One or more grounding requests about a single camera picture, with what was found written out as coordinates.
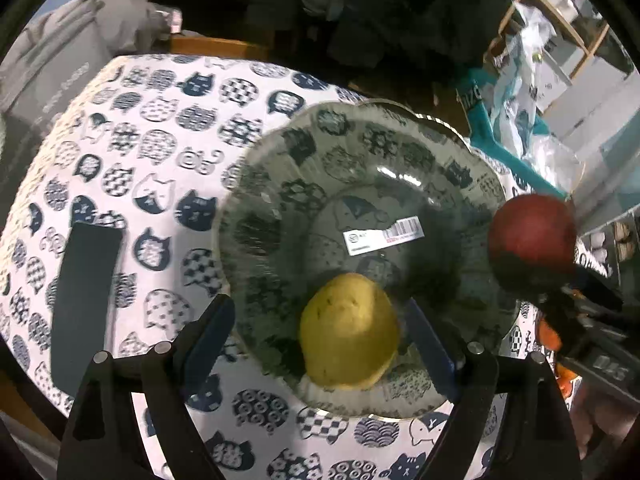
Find clear glass bowl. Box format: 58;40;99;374
212;101;521;418

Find black hanging jacket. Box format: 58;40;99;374
247;0;516;93

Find white shoe rack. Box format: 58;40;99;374
575;210;640;288

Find red apple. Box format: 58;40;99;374
487;194;578;281

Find grey bag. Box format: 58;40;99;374
0;30;103;136

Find orange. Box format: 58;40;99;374
537;317;565;353
554;362;581;401

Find wooden shelf rack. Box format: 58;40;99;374
482;0;613;116

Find black phone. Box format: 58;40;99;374
50;221;126;397

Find yellow lemon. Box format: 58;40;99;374
299;273;401;390

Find silver plastic bags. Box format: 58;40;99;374
487;2;583;196

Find cat print tablecloth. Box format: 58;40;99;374
0;54;556;480

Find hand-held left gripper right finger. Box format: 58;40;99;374
406;299;583;480

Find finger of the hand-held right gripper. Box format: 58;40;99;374
562;260;626;313
492;255;556;308

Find person's right hand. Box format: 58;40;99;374
572;392;638;458

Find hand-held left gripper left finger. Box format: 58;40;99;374
56;294;236;480

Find grey clothes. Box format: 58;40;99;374
10;0;173;61

